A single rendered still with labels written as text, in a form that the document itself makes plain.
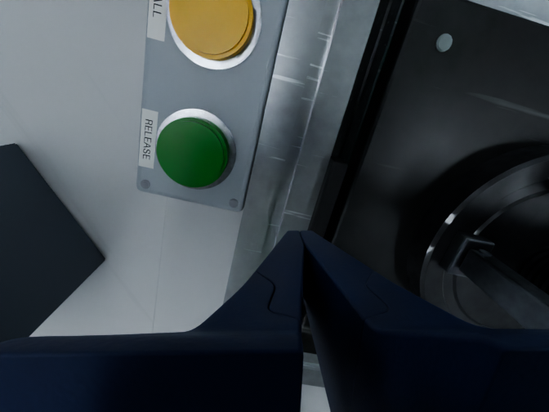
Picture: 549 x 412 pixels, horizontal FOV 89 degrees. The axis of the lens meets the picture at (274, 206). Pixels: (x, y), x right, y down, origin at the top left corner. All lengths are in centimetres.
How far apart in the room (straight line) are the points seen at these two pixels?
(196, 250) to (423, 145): 24
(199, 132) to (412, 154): 12
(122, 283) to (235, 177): 24
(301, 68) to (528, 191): 14
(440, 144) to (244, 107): 11
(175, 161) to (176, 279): 21
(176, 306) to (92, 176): 17
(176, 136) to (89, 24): 17
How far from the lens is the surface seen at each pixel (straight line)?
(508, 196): 20
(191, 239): 32
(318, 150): 17
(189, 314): 38
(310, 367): 28
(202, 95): 17
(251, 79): 17
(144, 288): 37
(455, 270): 19
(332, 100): 17
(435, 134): 19
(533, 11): 28
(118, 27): 30
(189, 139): 16
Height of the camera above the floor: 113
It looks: 68 degrees down
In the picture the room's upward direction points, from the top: 177 degrees clockwise
